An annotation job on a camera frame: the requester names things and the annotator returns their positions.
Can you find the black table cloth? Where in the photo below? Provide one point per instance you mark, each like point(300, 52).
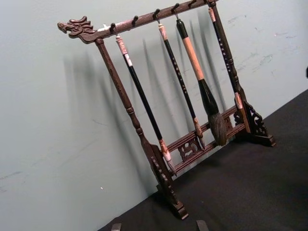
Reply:
point(240, 187)

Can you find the small white tag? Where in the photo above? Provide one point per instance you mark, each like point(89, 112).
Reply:
point(104, 27)

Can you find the slim black brush gold characters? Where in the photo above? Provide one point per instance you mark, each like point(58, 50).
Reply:
point(179, 77)
point(222, 48)

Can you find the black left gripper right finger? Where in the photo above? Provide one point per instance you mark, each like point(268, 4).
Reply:
point(200, 226)

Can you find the slim plain black calligraphy brush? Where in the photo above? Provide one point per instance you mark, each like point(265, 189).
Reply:
point(142, 92)

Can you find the thick tan black calligraphy brush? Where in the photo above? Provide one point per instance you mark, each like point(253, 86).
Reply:
point(209, 96)

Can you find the plain pale wall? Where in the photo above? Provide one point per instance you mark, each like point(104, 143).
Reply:
point(48, 108)

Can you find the dark carved wooden brush rack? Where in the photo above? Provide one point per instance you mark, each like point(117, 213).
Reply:
point(120, 92)

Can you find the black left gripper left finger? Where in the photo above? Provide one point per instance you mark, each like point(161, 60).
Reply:
point(117, 227)

